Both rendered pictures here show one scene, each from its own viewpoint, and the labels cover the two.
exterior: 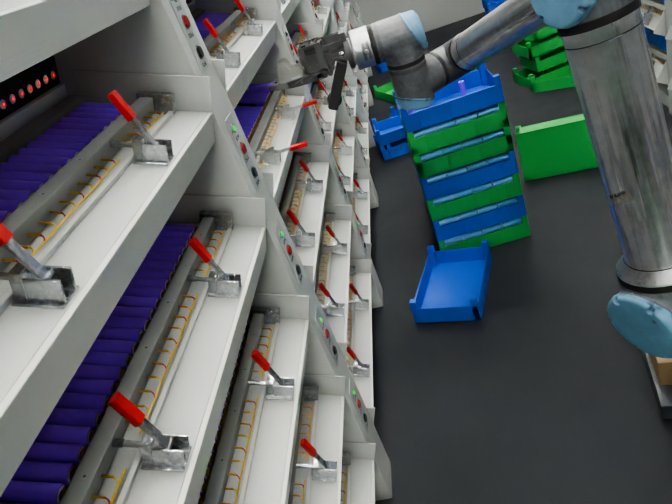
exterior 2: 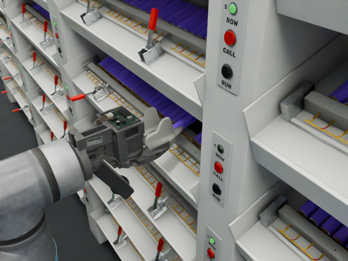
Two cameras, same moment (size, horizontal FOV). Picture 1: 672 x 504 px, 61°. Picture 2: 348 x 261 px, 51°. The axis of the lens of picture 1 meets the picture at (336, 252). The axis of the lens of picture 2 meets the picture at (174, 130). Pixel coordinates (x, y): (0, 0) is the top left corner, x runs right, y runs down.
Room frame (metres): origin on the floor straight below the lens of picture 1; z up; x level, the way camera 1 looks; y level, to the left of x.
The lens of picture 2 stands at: (1.79, -0.44, 1.19)
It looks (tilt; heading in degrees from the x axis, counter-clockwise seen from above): 34 degrees down; 132
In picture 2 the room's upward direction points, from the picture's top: straight up
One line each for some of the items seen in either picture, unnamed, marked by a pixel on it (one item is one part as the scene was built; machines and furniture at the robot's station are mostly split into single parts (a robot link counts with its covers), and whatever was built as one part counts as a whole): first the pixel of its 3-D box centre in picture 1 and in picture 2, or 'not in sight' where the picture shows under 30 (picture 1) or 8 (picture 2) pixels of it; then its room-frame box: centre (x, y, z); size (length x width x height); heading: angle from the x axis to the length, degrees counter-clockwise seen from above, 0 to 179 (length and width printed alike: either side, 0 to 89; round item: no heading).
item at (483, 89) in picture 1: (445, 95); not in sight; (1.70, -0.50, 0.52); 0.30 x 0.20 x 0.08; 80
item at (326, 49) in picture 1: (326, 57); (107, 144); (1.37, -0.15, 0.83); 0.12 x 0.08 x 0.09; 79
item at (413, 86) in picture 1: (414, 80); (19, 251); (1.35, -0.33, 0.70); 0.12 x 0.09 x 0.12; 110
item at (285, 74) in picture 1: (283, 75); (153, 120); (1.37, -0.04, 0.83); 0.09 x 0.03 x 0.06; 83
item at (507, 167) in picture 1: (462, 164); not in sight; (1.70, -0.50, 0.28); 0.30 x 0.20 x 0.08; 80
